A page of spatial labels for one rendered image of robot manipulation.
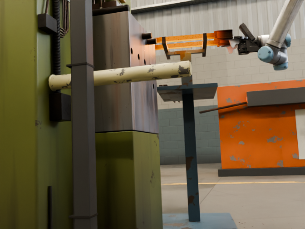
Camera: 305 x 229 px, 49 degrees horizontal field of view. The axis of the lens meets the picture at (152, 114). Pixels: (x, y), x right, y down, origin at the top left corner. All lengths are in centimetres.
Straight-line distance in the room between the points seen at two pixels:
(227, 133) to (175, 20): 543
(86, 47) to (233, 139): 408
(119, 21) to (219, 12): 828
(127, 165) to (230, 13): 847
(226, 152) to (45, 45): 391
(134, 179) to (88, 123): 47
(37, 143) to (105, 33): 51
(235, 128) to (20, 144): 396
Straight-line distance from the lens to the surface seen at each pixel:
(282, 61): 189
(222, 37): 180
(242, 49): 190
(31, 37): 110
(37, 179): 104
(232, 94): 483
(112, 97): 125
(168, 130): 906
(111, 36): 130
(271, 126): 479
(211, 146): 886
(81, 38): 83
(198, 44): 190
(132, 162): 121
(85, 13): 85
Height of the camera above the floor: 39
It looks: 6 degrees up
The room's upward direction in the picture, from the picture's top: 2 degrees counter-clockwise
